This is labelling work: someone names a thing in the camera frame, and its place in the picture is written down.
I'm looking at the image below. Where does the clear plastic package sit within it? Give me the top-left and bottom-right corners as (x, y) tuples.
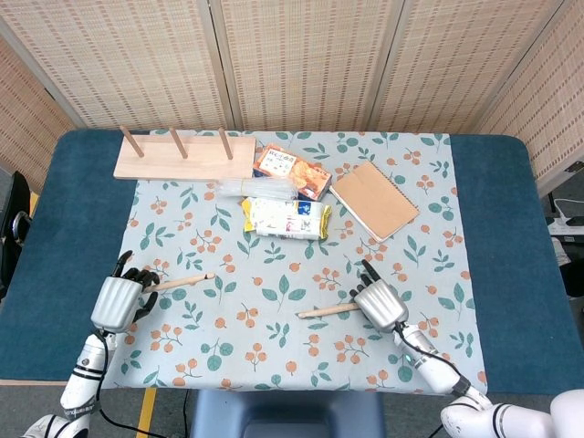
(216, 177), (297, 202)

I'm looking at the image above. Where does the white power strip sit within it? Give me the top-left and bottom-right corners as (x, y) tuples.
(546, 215), (584, 236)

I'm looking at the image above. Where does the floral print tablecloth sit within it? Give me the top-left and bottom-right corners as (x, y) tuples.
(100, 130), (489, 394)

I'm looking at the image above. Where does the black chair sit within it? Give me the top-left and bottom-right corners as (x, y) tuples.
(0, 171), (37, 297)

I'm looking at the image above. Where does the wooden board with three pegs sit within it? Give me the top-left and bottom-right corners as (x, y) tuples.
(112, 126), (257, 182)

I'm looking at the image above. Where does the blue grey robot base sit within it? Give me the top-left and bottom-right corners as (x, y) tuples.
(189, 390), (387, 438)

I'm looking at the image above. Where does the wooden stick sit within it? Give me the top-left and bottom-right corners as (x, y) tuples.
(296, 303), (362, 319)
(141, 272), (216, 294)

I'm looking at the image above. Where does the orange snack box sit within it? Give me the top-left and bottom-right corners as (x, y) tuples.
(251, 143), (333, 202)

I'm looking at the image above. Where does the woven bamboo folding screen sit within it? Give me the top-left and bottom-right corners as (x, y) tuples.
(0, 0), (584, 197)

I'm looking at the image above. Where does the blue felt table cover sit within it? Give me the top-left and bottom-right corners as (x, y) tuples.
(0, 129), (584, 396)

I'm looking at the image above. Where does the brown cover spiral notebook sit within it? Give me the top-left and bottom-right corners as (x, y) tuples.
(328, 160), (421, 243)

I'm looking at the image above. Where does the left silver and black robot hand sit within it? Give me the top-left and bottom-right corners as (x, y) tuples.
(89, 249), (162, 334)

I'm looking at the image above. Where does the right silver and black robot hand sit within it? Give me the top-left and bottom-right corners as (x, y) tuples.
(349, 259), (410, 334)

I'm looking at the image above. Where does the white and yellow snack packet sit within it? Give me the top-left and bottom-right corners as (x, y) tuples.
(240, 196), (333, 242)

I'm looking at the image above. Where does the white power cable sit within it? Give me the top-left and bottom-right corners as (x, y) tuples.
(552, 197), (584, 221)

